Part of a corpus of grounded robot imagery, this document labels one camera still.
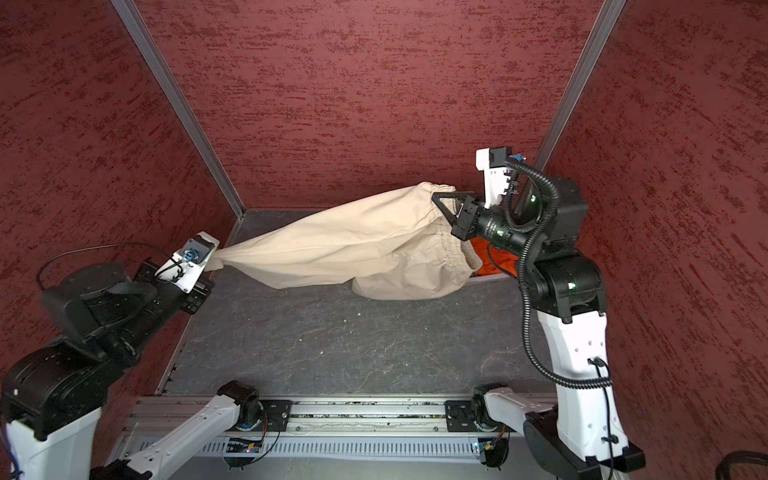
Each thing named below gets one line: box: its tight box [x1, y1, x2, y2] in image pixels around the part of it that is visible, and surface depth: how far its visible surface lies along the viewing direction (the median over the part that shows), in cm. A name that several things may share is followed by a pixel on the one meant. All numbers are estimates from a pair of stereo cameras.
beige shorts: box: [204, 182, 484, 300], surface depth 55 cm
